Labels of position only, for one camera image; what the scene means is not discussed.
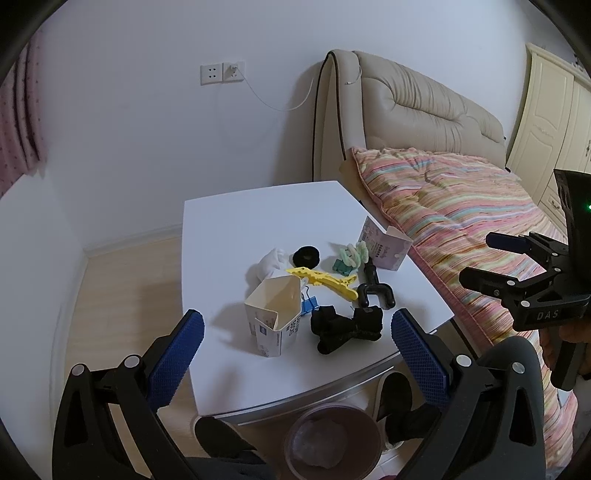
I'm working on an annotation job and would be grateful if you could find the black Y-shaped plastic pipe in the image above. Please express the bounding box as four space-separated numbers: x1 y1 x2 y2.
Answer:
356 258 396 310

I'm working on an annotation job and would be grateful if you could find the black cloth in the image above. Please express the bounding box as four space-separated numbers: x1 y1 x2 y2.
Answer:
310 306 383 355

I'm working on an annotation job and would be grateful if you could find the white cotton swab carton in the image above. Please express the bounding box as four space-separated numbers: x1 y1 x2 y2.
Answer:
245 275 301 358

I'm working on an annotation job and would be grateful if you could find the yellow plastic hair clip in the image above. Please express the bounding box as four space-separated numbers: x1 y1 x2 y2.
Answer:
287 267 359 302

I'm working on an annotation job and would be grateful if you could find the pink white paper packet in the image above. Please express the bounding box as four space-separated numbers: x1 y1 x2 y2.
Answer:
359 216 413 271

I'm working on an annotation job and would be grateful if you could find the blue binder clip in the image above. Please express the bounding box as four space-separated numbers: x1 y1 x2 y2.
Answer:
301 285 318 316

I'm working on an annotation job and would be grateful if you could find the green fluffy scrunchie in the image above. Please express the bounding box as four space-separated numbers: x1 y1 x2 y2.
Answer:
339 240 370 269

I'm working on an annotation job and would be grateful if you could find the teal binder clip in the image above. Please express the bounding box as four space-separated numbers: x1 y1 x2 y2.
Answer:
332 259 353 276

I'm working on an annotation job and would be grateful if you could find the white sock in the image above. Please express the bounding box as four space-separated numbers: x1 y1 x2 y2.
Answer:
256 248 290 282

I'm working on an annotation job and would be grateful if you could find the person's right hand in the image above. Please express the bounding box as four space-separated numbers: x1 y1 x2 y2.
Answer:
539 321 591 375

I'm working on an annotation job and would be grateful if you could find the black right shoe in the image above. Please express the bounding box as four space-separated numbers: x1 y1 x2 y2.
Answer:
373 371 413 451

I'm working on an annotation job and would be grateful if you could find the black shoe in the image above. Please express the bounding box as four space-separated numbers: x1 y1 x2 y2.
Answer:
373 371 413 451
193 416 264 465

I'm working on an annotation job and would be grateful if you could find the pink striped quilt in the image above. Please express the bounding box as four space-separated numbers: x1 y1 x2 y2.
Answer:
351 146 579 469

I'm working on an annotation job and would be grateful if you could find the black left shoe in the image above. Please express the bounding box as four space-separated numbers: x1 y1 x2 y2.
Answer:
193 416 264 465

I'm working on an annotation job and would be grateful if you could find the cream wardrobe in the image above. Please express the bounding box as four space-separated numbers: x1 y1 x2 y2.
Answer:
507 43 590 231

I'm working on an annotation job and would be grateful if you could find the white bedside table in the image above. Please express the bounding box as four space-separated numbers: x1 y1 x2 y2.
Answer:
180 180 456 423

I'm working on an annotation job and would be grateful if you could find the black hair scrunchie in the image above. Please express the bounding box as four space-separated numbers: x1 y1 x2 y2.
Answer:
291 245 321 269

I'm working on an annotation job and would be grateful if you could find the beige padded headboard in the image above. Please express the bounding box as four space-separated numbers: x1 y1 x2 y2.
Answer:
311 49 507 181

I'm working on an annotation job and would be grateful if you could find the white socket with plug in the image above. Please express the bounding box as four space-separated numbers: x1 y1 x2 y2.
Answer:
222 61 245 83

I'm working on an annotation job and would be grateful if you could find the pink dotted curtain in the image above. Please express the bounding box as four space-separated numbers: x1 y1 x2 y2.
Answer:
0 32 46 195

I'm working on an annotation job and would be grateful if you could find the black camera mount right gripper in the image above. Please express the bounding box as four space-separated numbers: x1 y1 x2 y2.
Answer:
554 169 591 276

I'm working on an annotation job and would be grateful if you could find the white wall socket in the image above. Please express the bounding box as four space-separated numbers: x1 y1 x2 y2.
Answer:
200 63 223 86

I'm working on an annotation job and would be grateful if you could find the white charger cable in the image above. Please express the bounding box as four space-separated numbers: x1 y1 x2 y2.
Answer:
230 64 362 113

